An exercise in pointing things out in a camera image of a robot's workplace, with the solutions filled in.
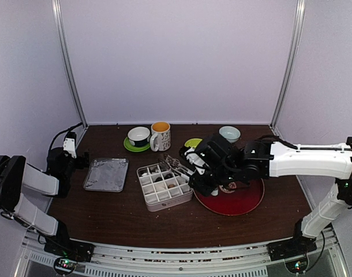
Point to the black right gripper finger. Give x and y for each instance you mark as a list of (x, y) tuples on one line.
[(197, 179), (202, 189)]

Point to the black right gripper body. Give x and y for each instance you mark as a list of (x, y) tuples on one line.
[(224, 175)]

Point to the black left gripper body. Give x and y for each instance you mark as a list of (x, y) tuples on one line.
[(81, 164)]

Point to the white metal tongs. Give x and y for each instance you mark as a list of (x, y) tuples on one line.
[(176, 167)]

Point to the silver divided tin box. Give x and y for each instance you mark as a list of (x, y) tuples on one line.
[(155, 175)]

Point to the bunny print tin lid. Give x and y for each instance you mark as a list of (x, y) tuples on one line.
[(106, 175)]

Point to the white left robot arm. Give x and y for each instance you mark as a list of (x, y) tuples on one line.
[(16, 175)]

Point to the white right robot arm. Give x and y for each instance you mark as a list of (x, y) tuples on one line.
[(271, 157)]

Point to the red round tray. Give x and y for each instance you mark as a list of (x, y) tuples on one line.
[(239, 202)]

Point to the lime green bowl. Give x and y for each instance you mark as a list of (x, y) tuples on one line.
[(193, 142)]

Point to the pale blue ceramic bowl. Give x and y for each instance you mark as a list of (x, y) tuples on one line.
[(230, 133)]

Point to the white patterned mug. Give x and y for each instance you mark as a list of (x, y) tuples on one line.
[(160, 139)]

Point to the green saucer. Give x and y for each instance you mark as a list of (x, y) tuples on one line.
[(133, 147)]

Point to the dark white-lined cup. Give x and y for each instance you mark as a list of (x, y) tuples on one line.
[(139, 135)]

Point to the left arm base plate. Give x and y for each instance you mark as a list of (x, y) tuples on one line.
[(74, 250)]

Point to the aluminium front rail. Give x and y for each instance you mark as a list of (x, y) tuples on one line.
[(241, 260)]

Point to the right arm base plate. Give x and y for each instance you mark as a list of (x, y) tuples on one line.
[(290, 248)]

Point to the left aluminium frame post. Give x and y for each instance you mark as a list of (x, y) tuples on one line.
[(57, 13)]

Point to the aluminium frame post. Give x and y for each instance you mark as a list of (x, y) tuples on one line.
[(293, 49), (57, 13)]

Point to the right aluminium frame post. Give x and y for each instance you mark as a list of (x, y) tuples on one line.
[(293, 49)]

